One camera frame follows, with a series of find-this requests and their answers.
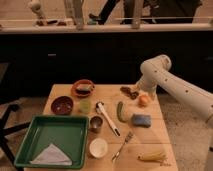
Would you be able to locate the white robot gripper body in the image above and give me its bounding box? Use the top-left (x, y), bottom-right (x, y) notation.
top-left (132, 81), bottom-right (156, 100)

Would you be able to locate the orange apple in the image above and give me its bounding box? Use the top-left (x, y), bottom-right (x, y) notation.
top-left (138, 94), bottom-right (150, 107)

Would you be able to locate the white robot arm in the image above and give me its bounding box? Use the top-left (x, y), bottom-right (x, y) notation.
top-left (136, 54), bottom-right (213, 171)

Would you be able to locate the dark sponge in orange bowl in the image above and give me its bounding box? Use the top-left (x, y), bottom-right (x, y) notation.
top-left (76, 84), bottom-right (92, 94)

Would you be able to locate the orange bowl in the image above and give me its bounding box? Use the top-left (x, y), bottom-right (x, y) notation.
top-left (71, 79), bottom-right (95, 97)

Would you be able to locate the dark purple bowl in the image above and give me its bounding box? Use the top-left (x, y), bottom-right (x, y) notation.
top-left (51, 96), bottom-right (73, 115)

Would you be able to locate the blue sponge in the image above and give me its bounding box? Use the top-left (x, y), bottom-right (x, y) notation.
top-left (131, 114), bottom-right (151, 128)

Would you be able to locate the green cucumber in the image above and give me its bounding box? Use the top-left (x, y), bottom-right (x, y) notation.
top-left (116, 101), bottom-right (127, 123)

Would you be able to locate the silver fork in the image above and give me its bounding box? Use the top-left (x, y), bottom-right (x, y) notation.
top-left (111, 132), bottom-right (134, 162)

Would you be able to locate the small metal cup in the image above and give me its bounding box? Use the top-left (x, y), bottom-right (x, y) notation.
top-left (90, 116), bottom-right (103, 133)

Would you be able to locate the small green cup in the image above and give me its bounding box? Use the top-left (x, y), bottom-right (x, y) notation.
top-left (79, 100), bottom-right (91, 114)

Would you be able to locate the yellow banana bunch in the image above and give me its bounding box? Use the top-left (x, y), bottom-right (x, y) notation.
top-left (138, 151), bottom-right (168, 166)

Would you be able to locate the white round cup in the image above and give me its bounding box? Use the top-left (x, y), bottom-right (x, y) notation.
top-left (89, 138), bottom-right (108, 159)

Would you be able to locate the green plastic tray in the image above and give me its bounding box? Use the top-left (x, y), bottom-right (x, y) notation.
top-left (14, 115), bottom-right (89, 170)

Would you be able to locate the white folded napkin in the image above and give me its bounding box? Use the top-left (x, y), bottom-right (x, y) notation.
top-left (30, 144), bottom-right (73, 166)

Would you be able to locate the dark counter cabinet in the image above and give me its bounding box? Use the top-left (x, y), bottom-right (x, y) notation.
top-left (0, 31), bottom-right (213, 104)

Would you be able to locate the black office chair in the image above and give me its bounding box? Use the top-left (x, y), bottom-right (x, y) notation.
top-left (0, 104), bottom-right (30, 164)

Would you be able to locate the brown chain object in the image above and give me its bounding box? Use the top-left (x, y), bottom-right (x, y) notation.
top-left (120, 86), bottom-right (139, 100)

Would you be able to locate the white handled kitchen tool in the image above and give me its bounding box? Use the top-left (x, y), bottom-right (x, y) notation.
top-left (96, 102), bottom-right (121, 137)

